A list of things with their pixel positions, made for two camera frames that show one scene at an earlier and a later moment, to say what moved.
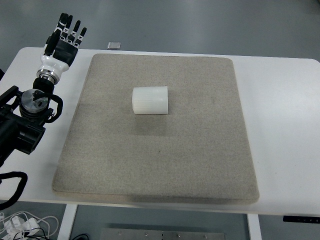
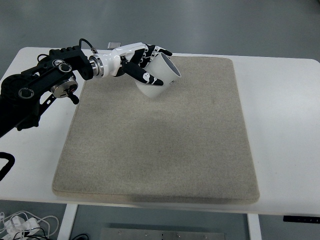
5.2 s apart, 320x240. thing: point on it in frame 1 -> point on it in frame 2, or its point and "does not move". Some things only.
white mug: (150, 100) -> (162, 67)
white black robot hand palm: (55, 66) -> (110, 63)
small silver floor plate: (114, 45) does not move
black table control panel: (301, 219) does not move
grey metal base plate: (146, 234) does not move
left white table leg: (67, 221) does not move
